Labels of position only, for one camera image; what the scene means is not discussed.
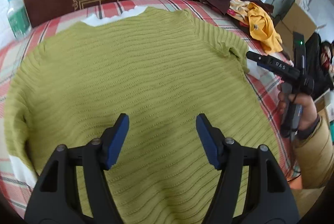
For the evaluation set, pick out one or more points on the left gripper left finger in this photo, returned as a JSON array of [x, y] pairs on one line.
[[55, 198]]

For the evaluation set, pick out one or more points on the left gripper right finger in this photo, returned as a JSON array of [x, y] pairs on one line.
[[269, 198]]

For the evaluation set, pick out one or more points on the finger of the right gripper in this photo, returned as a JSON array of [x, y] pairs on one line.
[[260, 58], [285, 71]]

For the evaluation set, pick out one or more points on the green knit sweater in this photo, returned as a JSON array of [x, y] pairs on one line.
[[160, 68]]

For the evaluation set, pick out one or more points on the tan jacket right forearm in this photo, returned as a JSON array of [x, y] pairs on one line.
[[315, 156]]

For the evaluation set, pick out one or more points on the person's right hand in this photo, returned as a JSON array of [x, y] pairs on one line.
[[309, 113]]

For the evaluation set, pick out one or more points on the red plaid bed sheet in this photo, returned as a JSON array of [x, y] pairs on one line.
[[14, 187]]

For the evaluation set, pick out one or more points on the yellow garment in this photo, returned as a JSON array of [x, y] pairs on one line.
[[259, 23]]

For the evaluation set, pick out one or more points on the cardboard box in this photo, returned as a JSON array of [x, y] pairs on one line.
[[297, 19]]

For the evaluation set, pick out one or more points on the green label plastic bottle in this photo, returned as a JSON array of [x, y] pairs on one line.
[[18, 19]]

